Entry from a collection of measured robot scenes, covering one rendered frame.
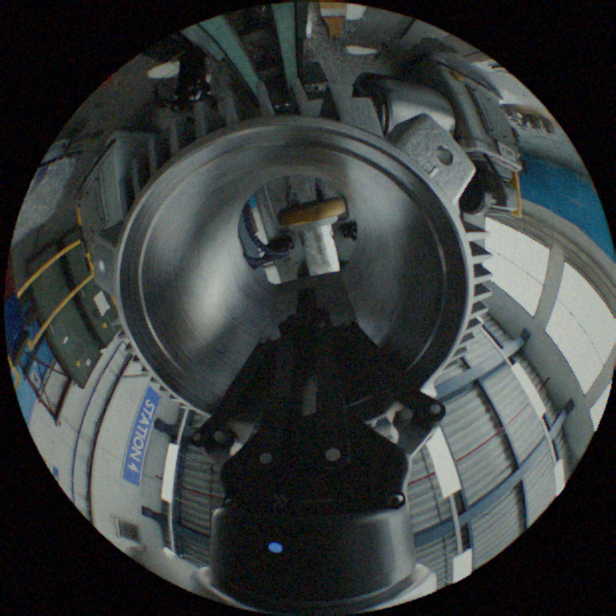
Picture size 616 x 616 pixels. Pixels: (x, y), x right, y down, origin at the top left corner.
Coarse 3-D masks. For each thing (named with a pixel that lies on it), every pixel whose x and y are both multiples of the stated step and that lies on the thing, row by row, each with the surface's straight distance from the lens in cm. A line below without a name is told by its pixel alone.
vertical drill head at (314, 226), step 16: (288, 176) 60; (288, 192) 50; (320, 192) 50; (288, 208) 50; (304, 208) 47; (320, 208) 47; (336, 208) 49; (288, 224) 49; (304, 224) 50; (320, 224) 50; (304, 240) 54; (320, 240) 52; (320, 256) 54; (336, 256) 57; (320, 272) 56
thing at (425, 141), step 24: (408, 120) 7; (432, 120) 7; (408, 144) 6; (432, 144) 6; (456, 144) 7; (432, 168) 6; (456, 168) 7; (456, 192) 7; (96, 240) 10; (96, 264) 10; (432, 384) 14
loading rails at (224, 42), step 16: (224, 16) 41; (272, 16) 41; (288, 16) 40; (304, 16) 39; (192, 32) 37; (208, 32) 39; (224, 32) 40; (240, 32) 52; (256, 32) 50; (272, 32) 51; (288, 32) 43; (304, 32) 42; (208, 48) 40; (224, 48) 43; (240, 48) 44; (288, 48) 47; (224, 64) 46; (240, 64) 49; (272, 64) 66; (288, 64) 53; (304, 64) 68; (240, 80) 53; (256, 80) 56; (288, 80) 60; (256, 96) 65
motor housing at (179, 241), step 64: (192, 128) 8; (256, 128) 5; (320, 128) 5; (128, 192) 8; (192, 192) 10; (384, 192) 10; (128, 256) 9; (192, 256) 15; (384, 256) 17; (448, 256) 8; (128, 320) 10; (192, 320) 15; (256, 320) 21; (384, 320) 16; (448, 320) 10; (192, 384) 14
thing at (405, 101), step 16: (368, 80) 57; (384, 80) 53; (400, 80) 56; (352, 96) 67; (368, 96) 57; (384, 96) 50; (400, 96) 50; (416, 96) 53; (432, 96) 57; (384, 112) 51; (400, 112) 49; (416, 112) 51; (432, 112) 54; (448, 112) 60; (384, 128) 52; (448, 128) 58
